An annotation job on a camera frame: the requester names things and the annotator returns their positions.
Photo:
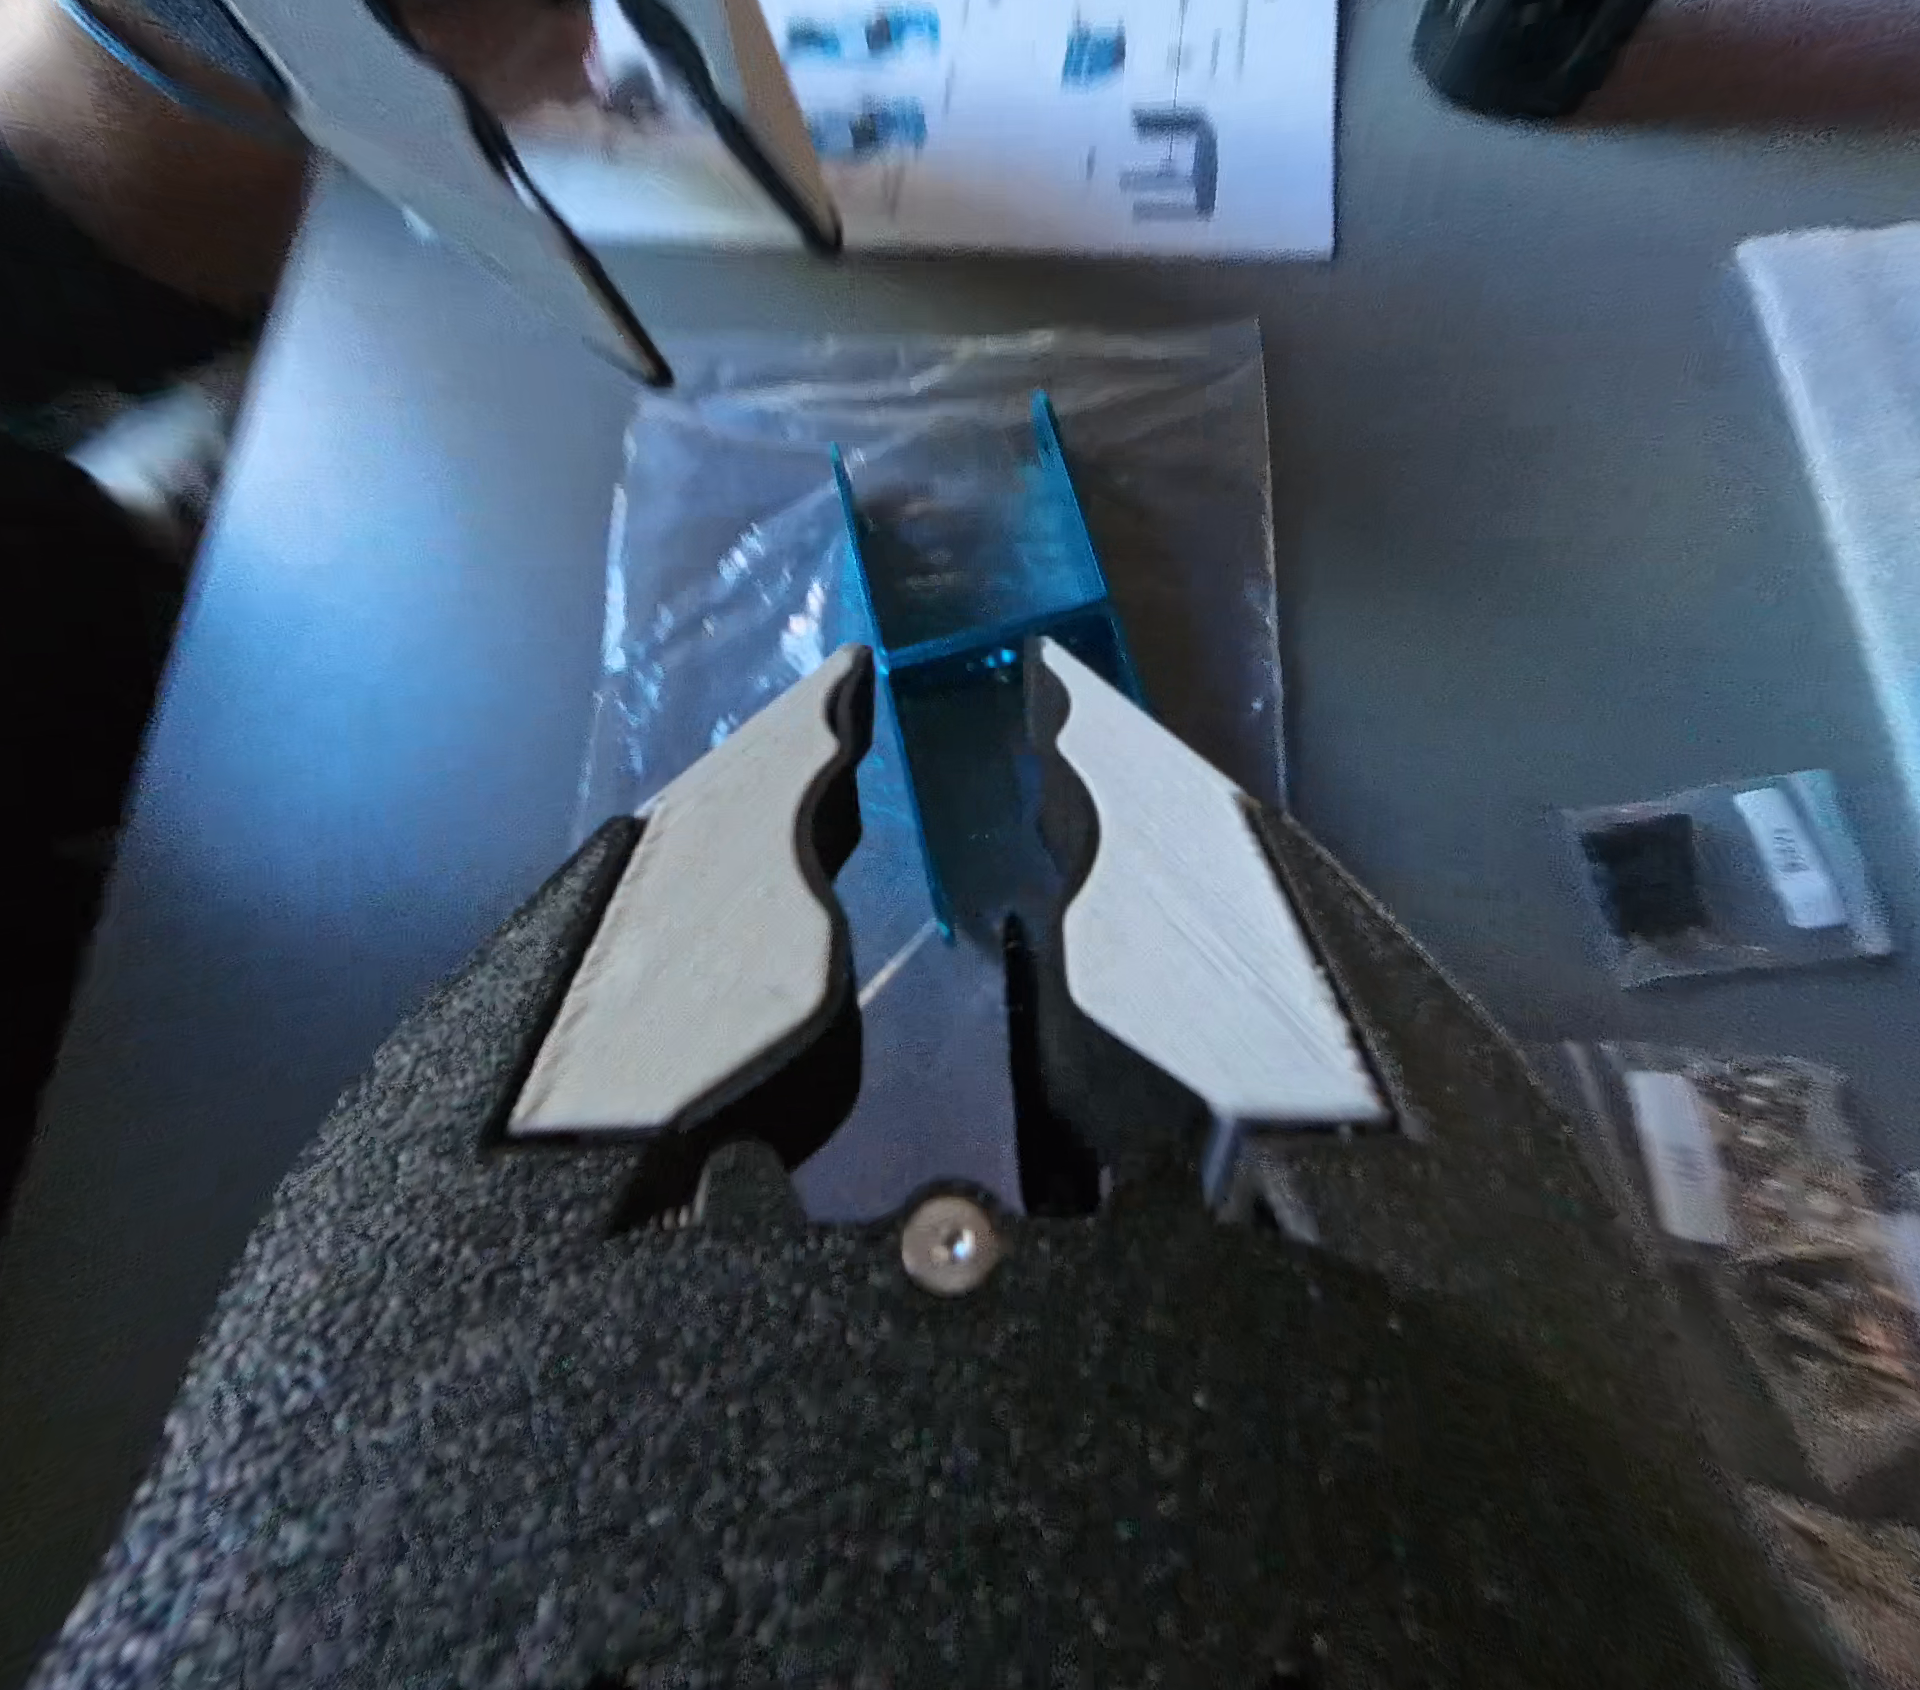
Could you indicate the blue metal bracket assembly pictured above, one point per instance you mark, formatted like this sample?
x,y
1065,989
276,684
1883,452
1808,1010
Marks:
x,y
961,655

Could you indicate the person's black clothed body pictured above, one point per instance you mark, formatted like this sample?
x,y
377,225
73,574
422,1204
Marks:
x,y
61,745

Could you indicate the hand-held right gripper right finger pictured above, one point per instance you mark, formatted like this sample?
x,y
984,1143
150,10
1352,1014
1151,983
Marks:
x,y
1200,941

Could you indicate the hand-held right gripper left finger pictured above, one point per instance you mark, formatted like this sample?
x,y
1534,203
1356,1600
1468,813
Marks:
x,y
705,941

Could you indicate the dark grey desk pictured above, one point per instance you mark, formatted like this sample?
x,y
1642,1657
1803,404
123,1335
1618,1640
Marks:
x,y
1501,521

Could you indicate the clear plastic bag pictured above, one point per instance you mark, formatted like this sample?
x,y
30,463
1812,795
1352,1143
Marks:
x,y
721,551

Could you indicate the person's left forearm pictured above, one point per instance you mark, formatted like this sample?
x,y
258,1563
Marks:
x,y
104,175

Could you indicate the scattered small clear hardware bags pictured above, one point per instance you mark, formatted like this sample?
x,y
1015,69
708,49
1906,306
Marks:
x,y
1651,880

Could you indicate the white foam sheet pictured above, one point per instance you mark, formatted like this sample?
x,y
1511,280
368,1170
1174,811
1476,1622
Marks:
x,y
1844,445

